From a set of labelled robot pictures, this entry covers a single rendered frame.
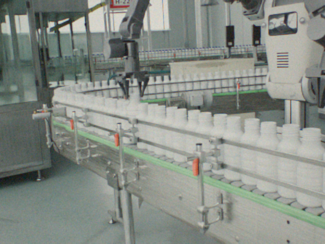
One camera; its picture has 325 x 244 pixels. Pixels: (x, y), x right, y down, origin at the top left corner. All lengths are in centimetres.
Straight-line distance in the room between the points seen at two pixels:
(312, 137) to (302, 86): 75
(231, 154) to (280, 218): 21
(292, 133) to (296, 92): 73
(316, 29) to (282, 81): 62
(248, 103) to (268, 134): 228
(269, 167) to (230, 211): 17
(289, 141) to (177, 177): 42
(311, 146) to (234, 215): 29
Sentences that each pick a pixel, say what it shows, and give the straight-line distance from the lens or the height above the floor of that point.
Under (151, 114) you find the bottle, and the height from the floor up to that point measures 113.
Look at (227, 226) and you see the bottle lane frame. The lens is 107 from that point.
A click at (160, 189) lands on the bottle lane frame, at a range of 131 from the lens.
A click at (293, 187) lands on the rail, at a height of 104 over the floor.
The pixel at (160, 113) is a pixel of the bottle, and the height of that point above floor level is 114.
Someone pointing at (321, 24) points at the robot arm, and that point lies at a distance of 106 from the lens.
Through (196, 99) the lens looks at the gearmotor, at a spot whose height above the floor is 99.
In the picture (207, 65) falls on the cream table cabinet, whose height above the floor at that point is 113.
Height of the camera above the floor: 134
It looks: 10 degrees down
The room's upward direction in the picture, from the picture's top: 4 degrees counter-clockwise
